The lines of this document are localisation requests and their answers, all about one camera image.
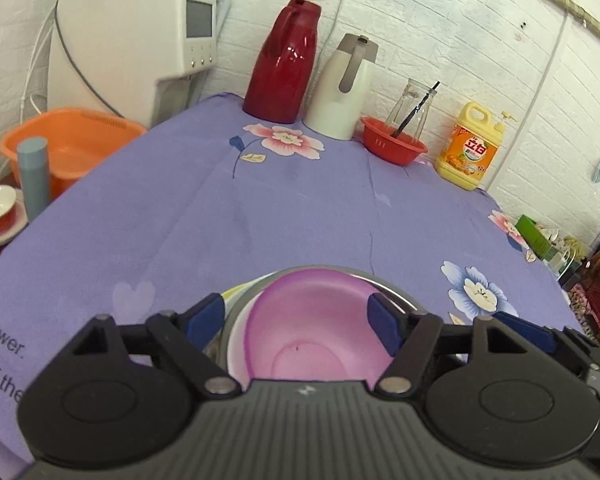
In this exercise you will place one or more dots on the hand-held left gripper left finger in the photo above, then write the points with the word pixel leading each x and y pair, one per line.
pixel 205 317

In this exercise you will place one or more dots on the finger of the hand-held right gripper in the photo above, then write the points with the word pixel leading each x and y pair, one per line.
pixel 527 332

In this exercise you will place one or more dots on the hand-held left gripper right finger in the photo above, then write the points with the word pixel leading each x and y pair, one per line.
pixel 382 327

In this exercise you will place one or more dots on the stainless steel bowl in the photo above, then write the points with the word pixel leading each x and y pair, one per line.
pixel 402 296

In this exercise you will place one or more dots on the white floral plate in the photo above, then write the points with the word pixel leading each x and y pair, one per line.
pixel 235 291

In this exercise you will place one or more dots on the white ceramic bowl red print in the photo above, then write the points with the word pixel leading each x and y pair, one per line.
pixel 236 350

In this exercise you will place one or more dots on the pink plastic bowl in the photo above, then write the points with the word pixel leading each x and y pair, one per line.
pixel 310 320

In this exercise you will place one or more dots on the green box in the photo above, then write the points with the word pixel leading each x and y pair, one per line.
pixel 530 235

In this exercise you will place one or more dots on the purple floral tablecloth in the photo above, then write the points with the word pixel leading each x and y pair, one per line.
pixel 180 220

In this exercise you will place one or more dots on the red plastic basket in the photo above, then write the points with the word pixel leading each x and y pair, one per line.
pixel 395 152

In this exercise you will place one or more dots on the yellow detergent bottle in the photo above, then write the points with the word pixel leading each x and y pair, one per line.
pixel 470 155

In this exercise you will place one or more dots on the red cup on saucer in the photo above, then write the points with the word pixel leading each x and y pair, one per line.
pixel 17 230

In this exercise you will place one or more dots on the orange plastic basin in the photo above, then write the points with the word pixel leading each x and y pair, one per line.
pixel 80 145

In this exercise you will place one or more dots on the blue grey cylindrical bottle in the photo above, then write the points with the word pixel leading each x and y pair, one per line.
pixel 34 180

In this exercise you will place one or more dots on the clear glass pitcher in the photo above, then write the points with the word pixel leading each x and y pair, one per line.
pixel 405 97

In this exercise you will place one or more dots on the red thermos jug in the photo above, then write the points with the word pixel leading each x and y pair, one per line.
pixel 280 75

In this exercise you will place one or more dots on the white water dispenser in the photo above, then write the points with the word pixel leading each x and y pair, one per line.
pixel 130 35

